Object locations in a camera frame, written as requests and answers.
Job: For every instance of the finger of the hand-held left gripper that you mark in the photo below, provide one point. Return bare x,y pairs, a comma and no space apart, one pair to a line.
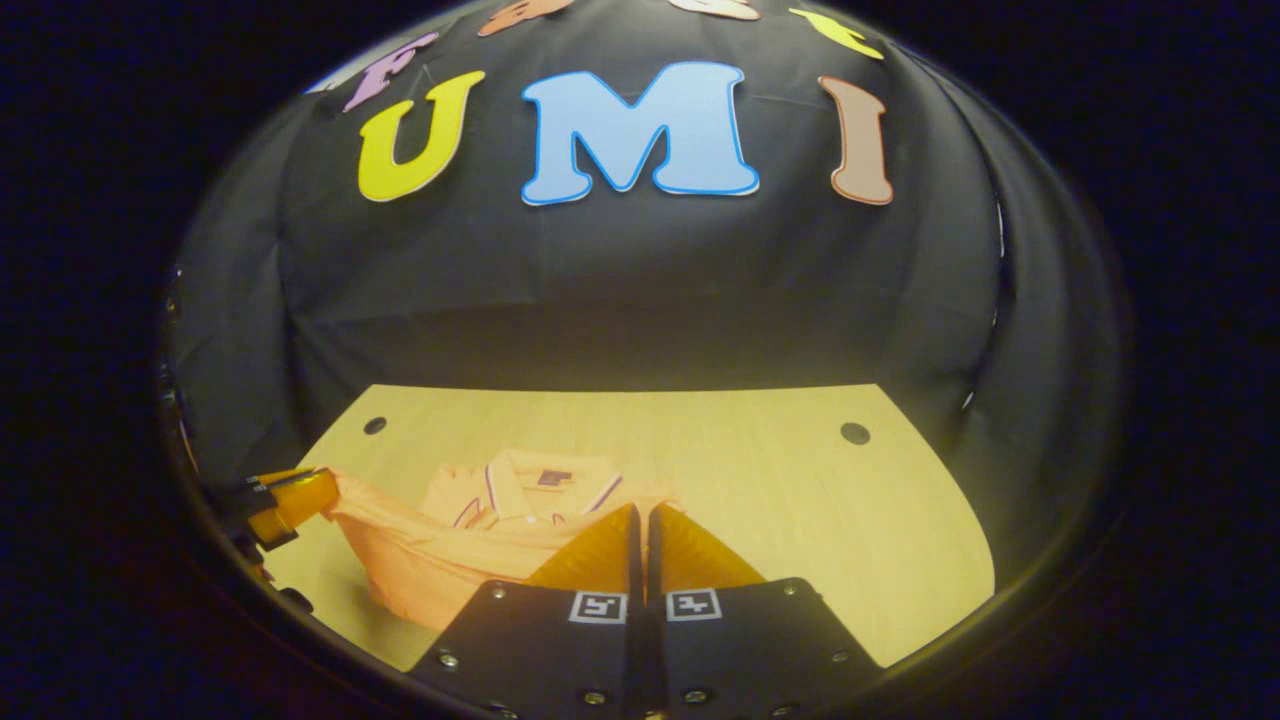
235,487
290,510

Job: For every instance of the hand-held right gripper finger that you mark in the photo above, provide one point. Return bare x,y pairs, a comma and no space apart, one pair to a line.
653,575
635,575

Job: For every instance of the orange T-shirt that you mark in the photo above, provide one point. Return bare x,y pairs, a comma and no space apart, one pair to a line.
440,550

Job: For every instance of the black backdrop cloth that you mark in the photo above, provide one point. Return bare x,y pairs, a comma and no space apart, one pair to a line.
620,280

